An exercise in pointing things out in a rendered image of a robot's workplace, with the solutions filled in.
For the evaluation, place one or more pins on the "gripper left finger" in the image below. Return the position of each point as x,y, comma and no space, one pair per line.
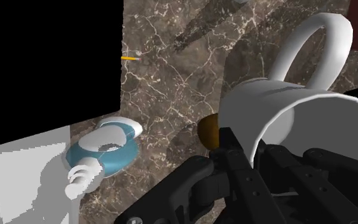
243,186

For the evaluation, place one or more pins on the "blue and white tape dispenser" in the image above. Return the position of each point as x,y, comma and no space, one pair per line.
116,155

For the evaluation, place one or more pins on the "yellow pencil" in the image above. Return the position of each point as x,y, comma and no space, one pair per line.
130,58

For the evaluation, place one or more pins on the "brown ball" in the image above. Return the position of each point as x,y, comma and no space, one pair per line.
208,131

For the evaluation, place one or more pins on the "white mug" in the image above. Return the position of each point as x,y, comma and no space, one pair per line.
259,102

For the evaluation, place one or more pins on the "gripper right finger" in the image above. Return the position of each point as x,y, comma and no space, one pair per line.
315,189

